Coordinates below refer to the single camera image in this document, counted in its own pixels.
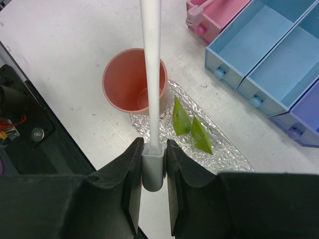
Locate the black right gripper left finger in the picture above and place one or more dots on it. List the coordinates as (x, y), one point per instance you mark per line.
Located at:
(102, 205)

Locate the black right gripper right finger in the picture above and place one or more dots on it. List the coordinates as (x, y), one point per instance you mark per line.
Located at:
(239, 205)

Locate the small green toothpaste tube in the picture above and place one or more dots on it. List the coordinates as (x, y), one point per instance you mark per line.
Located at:
(201, 137)

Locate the large green toothpaste tube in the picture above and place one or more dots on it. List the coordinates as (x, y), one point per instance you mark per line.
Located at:
(181, 120)

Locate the orange plastic cup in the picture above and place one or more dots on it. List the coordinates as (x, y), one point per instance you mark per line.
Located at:
(125, 82)

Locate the pink toothbrush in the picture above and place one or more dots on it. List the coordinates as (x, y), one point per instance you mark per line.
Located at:
(194, 13)

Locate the clear textured tray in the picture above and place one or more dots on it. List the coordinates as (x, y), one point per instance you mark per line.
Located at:
(225, 157)

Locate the dark blue drawer bin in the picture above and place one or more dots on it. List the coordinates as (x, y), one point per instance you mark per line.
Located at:
(301, 122)

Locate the light blue drawer bin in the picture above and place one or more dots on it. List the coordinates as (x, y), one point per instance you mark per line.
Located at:
(282, 77)

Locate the teal drawer bin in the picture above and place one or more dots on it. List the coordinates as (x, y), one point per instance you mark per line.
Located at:
(250, 36)

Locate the pink drawer bin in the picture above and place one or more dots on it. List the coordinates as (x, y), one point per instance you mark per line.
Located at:
(215, 17)

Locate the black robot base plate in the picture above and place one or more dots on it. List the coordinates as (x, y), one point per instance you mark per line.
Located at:
(31, 135)

